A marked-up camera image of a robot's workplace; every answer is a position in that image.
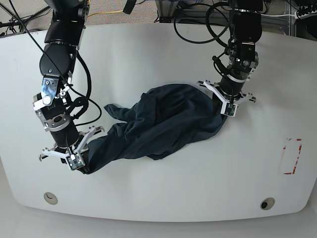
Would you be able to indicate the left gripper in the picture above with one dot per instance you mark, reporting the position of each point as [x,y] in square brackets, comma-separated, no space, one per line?
[229,89]

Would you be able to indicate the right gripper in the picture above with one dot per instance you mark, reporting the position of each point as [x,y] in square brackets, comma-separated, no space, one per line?
[58,119]

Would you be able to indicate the dark blue T-shirt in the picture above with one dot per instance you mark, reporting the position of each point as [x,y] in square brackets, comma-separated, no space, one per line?
[165,119]

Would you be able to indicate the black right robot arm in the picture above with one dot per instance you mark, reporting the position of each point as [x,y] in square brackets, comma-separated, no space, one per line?
[61,51]

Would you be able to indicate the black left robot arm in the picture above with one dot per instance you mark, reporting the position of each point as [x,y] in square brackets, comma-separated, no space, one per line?
[245,29]

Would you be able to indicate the red tape rectangle marking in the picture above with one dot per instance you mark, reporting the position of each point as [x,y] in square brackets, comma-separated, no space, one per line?
[290,155]

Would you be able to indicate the white power strip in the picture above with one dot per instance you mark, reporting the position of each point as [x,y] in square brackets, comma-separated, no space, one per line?
[306,12]

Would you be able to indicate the black microphone object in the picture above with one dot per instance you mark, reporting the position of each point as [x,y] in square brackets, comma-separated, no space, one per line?
[129,6]

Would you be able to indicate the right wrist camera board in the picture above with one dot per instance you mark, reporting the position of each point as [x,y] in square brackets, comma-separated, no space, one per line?
[75,161]

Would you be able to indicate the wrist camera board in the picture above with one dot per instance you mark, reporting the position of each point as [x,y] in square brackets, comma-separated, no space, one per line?
[228,109]
[75,161]

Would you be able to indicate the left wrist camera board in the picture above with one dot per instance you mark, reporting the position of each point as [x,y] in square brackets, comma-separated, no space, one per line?
[228,109]

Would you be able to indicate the left table cable grommet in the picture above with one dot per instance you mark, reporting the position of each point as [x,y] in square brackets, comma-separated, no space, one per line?
[50,198]

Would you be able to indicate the table cable grommet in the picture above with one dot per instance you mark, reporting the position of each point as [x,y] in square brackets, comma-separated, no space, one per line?
[50,198]
[267,203]

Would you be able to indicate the right table cable grommet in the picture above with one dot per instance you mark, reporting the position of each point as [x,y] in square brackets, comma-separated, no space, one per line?
[267,203]

